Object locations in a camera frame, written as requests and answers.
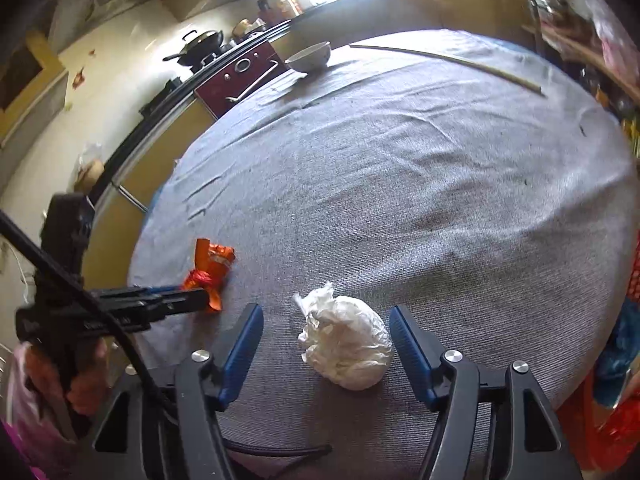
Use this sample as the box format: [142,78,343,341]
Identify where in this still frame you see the white pink plastic bag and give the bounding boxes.
[585,0,640,81]

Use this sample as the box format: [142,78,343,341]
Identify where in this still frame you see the black cable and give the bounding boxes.
[0,210,333,458]

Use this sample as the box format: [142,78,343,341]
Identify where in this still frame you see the person's magenta clothing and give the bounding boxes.
[0,342,68,480]

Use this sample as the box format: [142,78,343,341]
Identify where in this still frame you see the black kitchen countertop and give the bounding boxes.
[75,0,521,206]

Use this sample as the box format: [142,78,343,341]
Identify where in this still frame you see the clay pot in plastic bag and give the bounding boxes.
[75,142,106,191]

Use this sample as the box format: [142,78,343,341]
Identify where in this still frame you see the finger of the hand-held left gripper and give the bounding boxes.
[107,284,183,295]
[100,290,211,333]

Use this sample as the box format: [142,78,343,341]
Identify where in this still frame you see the black wok with lid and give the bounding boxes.
[162,29,225,67]

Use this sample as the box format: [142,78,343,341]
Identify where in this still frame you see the yellow base cabinets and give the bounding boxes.
[80,0,541,286]

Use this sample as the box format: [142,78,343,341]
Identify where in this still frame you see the long wooden stick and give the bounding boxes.
[348,44,543,95]

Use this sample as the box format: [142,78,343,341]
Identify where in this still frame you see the grey tablecloth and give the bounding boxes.
[127,27,640,480]

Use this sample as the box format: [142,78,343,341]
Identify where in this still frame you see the person's left hand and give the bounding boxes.
[25,337,108,416]

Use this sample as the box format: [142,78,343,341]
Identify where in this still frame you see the grey range hood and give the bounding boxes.
[50,0,176,56]

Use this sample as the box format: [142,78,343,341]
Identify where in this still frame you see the beige kitchen bowls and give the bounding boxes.
[232,17,266,41]

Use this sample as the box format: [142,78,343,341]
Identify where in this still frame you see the white ceramic bowl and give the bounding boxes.
[285,41,332,74]

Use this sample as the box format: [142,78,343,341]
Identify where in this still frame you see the orange red wrapper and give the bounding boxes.
[181,237,236,313]

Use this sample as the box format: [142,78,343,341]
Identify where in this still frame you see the yellow brown-panel wall cabinet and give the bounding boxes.
[0,30,71,146]

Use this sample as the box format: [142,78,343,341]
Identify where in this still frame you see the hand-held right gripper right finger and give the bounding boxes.
[389,305,583,480]

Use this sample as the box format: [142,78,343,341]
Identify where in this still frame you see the white paper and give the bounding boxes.
[295,281,394,391]

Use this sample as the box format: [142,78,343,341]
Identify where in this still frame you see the maroon built-in oven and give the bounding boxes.
[195,40,287,120]

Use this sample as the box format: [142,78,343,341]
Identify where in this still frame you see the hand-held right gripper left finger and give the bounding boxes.
[92,304,264,480]

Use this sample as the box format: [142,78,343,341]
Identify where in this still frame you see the metal storage rack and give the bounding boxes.
[515,0,640,126]

